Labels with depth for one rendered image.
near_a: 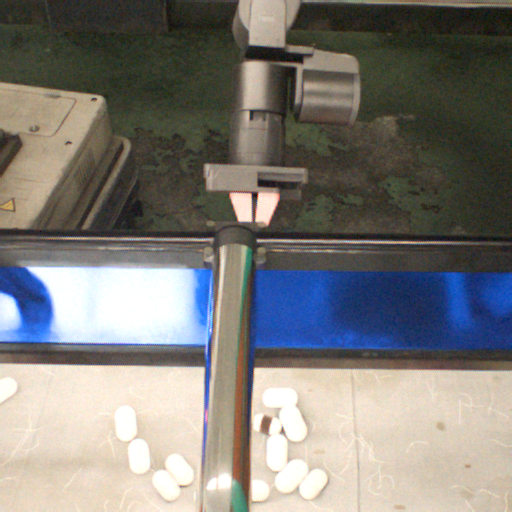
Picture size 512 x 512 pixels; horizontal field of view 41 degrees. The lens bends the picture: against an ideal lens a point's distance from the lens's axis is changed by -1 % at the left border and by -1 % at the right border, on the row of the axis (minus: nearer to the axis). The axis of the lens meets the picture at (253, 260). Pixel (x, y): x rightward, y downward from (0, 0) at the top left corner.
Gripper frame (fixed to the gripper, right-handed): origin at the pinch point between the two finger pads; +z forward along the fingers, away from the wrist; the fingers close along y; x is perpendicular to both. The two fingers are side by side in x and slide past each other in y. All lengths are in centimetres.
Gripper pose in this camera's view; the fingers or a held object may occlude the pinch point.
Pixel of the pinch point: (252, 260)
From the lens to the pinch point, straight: 69.5
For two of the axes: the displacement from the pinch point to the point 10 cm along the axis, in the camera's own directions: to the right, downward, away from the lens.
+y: 10.0, 0.4, 0.0
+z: -0.4, 10.0, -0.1
